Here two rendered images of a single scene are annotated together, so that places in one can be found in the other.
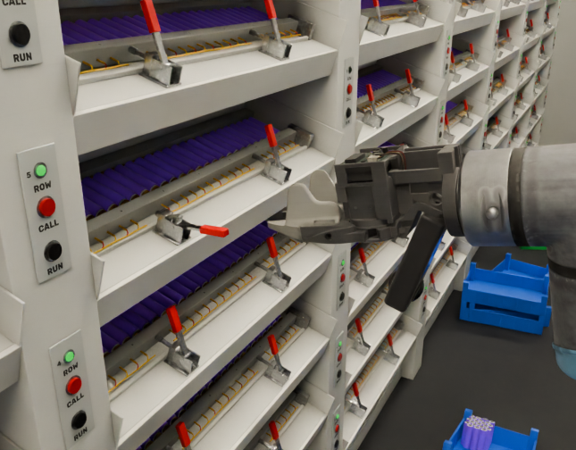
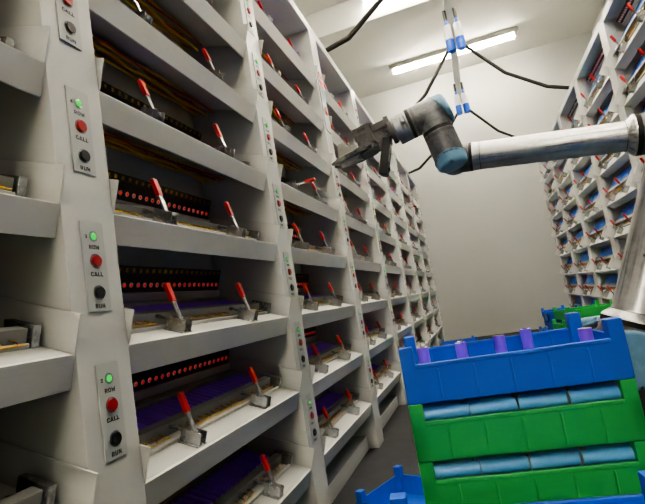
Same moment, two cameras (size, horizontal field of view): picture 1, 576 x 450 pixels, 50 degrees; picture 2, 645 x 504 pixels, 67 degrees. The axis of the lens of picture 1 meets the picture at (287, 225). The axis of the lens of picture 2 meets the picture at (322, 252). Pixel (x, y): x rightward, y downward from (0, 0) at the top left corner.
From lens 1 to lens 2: 111 cm
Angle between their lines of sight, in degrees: 30
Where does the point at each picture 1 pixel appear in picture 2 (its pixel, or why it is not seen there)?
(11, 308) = (263, 160)
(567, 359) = (439, 159)
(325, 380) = (357, 332)
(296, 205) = (341, 150)
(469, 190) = (394, 119)
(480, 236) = (401, 131)
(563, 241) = (424, 123)
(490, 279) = not seen: hidden behind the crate
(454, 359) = not seen: hidden behind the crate
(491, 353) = not seen: hidden behind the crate
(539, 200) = (414, 112)
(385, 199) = (370, 134)
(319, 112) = (327, 193)
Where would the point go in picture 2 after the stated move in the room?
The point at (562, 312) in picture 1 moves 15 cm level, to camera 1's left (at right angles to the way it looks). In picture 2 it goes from (432, 145) to (382, 151)
